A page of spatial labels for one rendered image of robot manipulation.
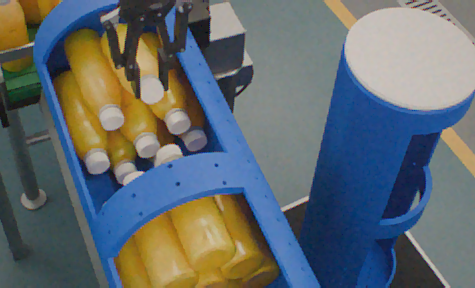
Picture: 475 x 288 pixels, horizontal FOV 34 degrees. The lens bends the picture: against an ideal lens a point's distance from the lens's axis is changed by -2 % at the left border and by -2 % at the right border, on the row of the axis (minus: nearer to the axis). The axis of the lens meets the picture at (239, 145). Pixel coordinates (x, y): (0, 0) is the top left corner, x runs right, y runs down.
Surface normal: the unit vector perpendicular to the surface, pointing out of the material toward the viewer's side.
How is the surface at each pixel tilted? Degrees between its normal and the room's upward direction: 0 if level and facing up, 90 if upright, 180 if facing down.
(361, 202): 90
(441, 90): 0
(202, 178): 7
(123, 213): 43
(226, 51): 90
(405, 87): 0
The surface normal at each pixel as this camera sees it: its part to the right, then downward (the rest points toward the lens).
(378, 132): -0.49, 0.68
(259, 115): 0.06, -0.61
